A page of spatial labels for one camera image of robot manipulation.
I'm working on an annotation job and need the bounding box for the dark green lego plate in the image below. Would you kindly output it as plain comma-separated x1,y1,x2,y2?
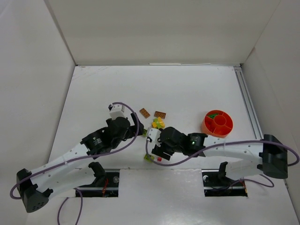
208,113,218,119

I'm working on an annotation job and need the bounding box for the lime green square lego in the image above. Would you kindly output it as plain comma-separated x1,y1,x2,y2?
142,129,147,136

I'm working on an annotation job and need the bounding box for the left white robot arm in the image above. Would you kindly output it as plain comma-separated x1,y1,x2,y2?
16,113,144,213

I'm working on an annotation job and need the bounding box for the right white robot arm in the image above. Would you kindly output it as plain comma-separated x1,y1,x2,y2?
146,127,288,180

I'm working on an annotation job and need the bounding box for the brown studded lego plate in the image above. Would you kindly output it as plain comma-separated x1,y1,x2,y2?
139,108,150,119

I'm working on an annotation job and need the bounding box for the yellow curved lego piece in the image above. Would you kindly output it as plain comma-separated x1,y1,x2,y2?
156,117,165,128

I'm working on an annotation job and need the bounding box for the lime green long lego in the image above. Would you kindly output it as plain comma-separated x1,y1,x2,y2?
152,118,165,129

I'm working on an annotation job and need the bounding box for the brown upside-down lego plate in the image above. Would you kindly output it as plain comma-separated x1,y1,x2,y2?
154,111,166,119

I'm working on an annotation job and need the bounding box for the lime green lego near front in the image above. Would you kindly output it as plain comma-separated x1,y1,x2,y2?
143,154,155,163

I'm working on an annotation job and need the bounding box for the orange round divided container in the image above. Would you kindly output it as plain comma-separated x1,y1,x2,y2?
201,110,233,138

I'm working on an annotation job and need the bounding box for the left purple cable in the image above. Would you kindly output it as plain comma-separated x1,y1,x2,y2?
9,101,145,225

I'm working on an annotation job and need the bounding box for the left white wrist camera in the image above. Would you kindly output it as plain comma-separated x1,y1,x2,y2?
108,104,125,120

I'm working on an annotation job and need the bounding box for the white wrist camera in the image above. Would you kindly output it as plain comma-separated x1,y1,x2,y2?
146,128,161,145
108,104,125,120

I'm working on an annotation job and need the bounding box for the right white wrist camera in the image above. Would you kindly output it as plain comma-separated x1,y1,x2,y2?
146,128,161,145

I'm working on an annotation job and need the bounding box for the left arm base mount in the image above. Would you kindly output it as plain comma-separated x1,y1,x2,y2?
77,162,120,198

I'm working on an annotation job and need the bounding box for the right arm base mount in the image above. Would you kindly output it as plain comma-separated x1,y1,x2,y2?
202,162,248,197

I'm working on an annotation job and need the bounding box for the aluminium rail on right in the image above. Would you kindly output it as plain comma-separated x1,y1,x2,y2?
233,66,263,139

